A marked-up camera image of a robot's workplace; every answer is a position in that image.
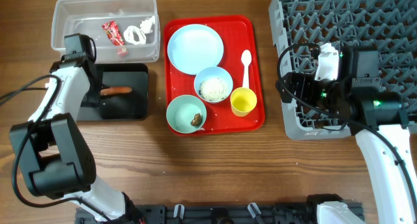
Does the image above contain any orange carrot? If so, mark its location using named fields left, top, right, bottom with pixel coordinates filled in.
left=100, top=87, right=132, bottom=96

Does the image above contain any red snack wrapper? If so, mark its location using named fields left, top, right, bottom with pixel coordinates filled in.
left=102, top=21, right=128, bottom=57

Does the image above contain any white plastic ring wrapper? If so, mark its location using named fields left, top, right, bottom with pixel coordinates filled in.
left=123, top=25, right=147, bottom=45

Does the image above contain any yellow plastic cup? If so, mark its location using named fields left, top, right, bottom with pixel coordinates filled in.
left=230, top=87, right=257, bottom=117

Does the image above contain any white tissue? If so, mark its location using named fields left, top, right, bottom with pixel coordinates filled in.
left=140, top=16, right=156, bottom=35

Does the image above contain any white rice pile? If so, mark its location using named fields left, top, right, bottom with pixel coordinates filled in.
left=199, top=77, right=228, bottom=102

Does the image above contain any light blue rice bowl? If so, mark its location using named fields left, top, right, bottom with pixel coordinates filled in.
left=194, top=66, right=233, bottom=104

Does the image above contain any brown food scrap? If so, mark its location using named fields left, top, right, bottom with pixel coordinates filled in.
left=190, top=113, right=203, bottom=127

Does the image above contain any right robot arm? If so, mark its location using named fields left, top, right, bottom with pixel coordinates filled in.
left=276, top=43, right=416, bottom=223

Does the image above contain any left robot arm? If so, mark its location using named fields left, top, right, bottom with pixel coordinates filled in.
left=10, top=33, right=146, bottom=223

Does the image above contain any grey dishwasher rack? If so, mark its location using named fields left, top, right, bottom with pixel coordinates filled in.
left=268, top=0, right=416, bottom=134

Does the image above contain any black plastic tray bin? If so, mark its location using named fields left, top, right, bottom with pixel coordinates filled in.
left=77, top=63, right=149, bottom=121

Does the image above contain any clear plastic bin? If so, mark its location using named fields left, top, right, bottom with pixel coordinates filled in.
left=51, top=0, right=160, bottom=63

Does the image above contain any white plastic spoon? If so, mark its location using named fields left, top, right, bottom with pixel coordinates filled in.
left=241, top=49, right=252, bottom=89

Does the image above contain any red serving tray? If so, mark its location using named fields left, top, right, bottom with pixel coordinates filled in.
left=164, top=15, right=266, bottom=136

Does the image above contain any mint green bowl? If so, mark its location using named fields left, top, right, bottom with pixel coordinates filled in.
left=166, top=95, right=207, bottom=134

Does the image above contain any light blue plate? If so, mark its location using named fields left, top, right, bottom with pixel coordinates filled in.
left=167, top=24, right=224, bottom=76

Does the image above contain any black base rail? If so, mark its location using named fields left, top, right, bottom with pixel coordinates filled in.
left=74, top=203, right=364, bottom=224

